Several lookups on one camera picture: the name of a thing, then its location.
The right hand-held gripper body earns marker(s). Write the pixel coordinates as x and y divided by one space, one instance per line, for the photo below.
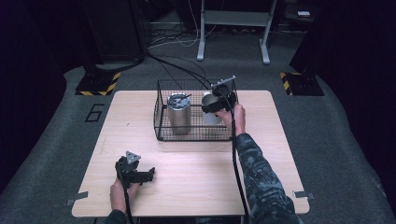
224 93

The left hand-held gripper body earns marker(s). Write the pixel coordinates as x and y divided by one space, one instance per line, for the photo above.
127 169

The steel tumbler with straw lid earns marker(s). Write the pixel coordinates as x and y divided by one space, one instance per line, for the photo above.
180 119

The person's left hand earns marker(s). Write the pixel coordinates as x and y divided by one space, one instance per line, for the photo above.
120 196

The person's right hand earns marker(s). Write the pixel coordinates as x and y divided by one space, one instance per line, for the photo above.
238 119

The black base with yellow stripes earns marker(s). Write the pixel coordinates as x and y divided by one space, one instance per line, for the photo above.
303 84
98 84

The small white box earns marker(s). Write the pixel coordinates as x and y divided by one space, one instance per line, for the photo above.
304 13

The black cabinet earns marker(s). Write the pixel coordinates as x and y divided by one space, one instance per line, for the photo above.
115 28

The white metal desk frame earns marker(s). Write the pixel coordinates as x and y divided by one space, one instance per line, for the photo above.
236 18

